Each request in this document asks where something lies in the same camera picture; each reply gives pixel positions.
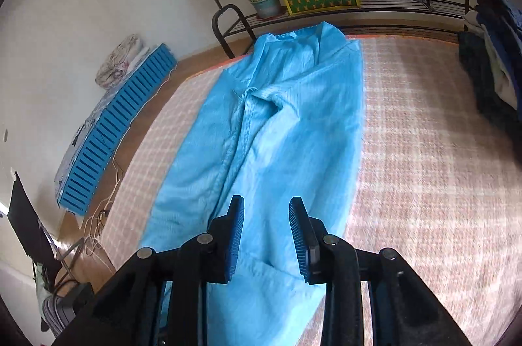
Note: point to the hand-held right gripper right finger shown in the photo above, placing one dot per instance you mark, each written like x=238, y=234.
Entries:
x=299, y=248

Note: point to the floral bundled bedding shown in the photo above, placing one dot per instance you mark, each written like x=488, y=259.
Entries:
x=118, y=60

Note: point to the grey striped bag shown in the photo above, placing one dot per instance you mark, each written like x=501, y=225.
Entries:
x=61, y=309

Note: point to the grey patterned sheet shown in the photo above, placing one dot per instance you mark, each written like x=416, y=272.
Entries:
x=77, y=150

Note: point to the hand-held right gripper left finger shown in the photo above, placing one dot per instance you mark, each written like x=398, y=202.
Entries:
x=234, y=244

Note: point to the stack of dark folded clothes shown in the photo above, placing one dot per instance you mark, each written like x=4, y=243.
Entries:
x=477, y=76

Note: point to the potted plant in blue pot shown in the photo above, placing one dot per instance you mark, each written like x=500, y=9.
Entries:
x=267, y=7

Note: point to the light blue striped coat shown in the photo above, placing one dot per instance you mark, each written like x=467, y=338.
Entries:
x=285, y=125

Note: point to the black flat board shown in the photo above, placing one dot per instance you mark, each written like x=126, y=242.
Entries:
x=24, y=215

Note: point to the blue slatted bed frame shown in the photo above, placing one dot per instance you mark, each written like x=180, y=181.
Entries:
x=114, y=117

